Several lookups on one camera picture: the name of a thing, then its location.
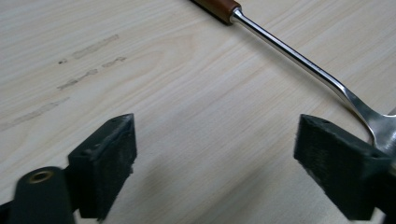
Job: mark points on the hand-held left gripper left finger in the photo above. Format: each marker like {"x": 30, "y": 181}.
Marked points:
{"x": 101, "y": 165}

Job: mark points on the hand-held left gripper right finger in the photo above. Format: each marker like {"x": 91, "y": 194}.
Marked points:
{"x": 339, "y": 168}

